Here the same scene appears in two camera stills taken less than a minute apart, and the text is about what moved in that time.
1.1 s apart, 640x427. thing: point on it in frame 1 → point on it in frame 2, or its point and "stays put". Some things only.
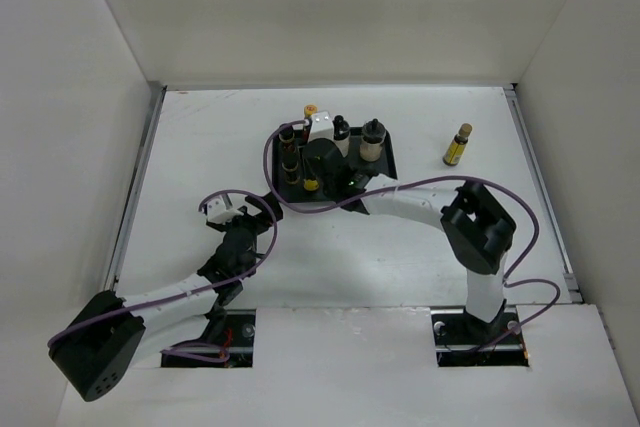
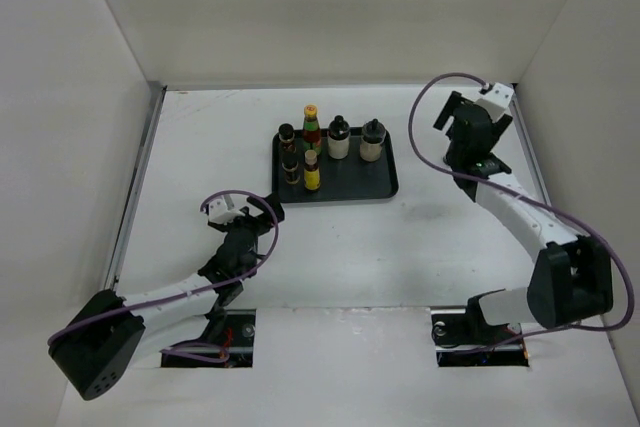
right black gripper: (308, 172) → (447, 111)
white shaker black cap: (341, 133) stays put
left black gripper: (254, 220) stays put
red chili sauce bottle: (309, 111) stays put
